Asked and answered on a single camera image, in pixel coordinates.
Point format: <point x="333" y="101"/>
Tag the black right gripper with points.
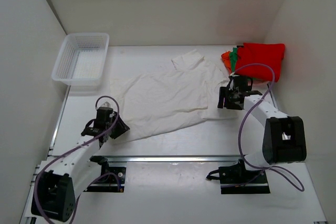
<point x="224" y="92"/>

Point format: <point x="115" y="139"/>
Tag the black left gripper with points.
<point x="122" y="127"/>

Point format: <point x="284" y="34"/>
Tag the white t shirt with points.
<point x="155" y="103"/>

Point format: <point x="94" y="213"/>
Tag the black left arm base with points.
<point x="112" y="176"/>

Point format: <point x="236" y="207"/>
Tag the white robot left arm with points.
<point x="61" y="183"/>

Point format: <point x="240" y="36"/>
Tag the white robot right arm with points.
<point x="284" y="136"/>

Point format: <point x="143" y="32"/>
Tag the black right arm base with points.
<point x="237" y="180"/>

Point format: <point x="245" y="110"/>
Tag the pink folded t shirt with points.
<point x="260" y="83"/>

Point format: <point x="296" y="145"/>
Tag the orange folded t shirt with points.
<point x="227" y="61"/>

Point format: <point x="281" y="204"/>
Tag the green folded t shirt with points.
<point x="235" y="59"/>

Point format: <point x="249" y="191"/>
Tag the red folded t shirt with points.
<point x="267" y="54"/>

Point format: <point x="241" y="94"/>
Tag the white plastic basket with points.
<point x="80" y="61"/>

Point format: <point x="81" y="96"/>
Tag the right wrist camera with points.
<point x="234" y="82"/>

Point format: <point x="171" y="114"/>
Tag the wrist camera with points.
<point x="106" y="106"/>
<point x="234" y="82"/>

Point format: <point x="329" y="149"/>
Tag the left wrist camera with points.
<point x="106" y="106"/>

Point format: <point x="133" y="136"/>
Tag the aluminium table rail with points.
<point x="173" y="159"/>

